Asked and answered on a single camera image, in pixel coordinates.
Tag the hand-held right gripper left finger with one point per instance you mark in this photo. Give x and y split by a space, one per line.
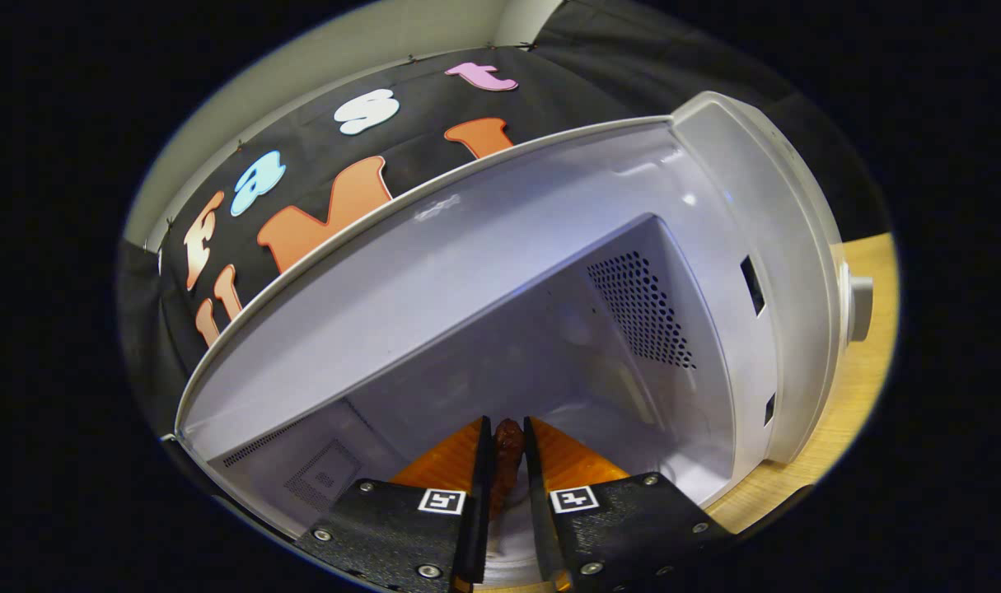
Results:
479 527

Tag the black backdrop cloth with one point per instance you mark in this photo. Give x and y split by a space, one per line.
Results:
319 140

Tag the white microwave oven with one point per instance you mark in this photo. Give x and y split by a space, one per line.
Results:
467 288

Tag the reddish brown sausage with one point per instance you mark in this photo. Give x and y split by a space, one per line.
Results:
508 461

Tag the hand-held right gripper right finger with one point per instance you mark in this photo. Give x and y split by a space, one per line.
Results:
540 527

